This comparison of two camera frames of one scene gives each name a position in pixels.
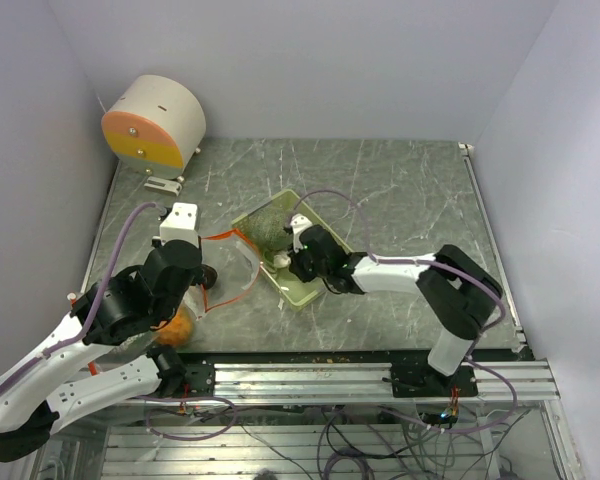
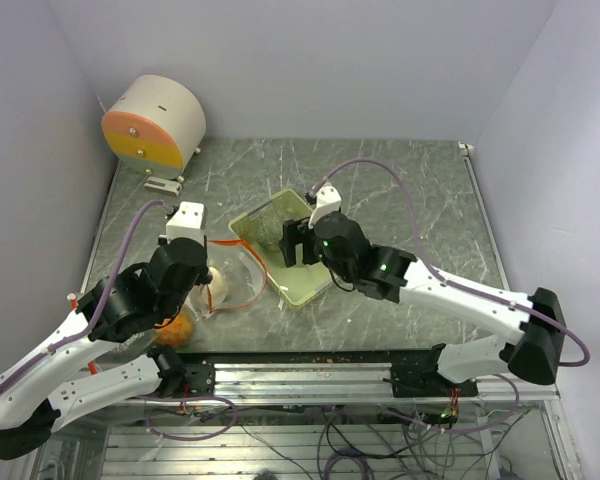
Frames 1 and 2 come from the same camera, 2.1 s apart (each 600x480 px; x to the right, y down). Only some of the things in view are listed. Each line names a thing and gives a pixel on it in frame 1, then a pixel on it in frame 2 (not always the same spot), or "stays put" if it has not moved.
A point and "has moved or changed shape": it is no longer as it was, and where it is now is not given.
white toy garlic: (280, 261) to (218, 285)
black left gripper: (198, 275) stays put
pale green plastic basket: (298, 292) stays put
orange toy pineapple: (177, 331) stays put
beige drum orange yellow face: (156, 126) stays put
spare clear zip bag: (236, 263) has moved or changed shape
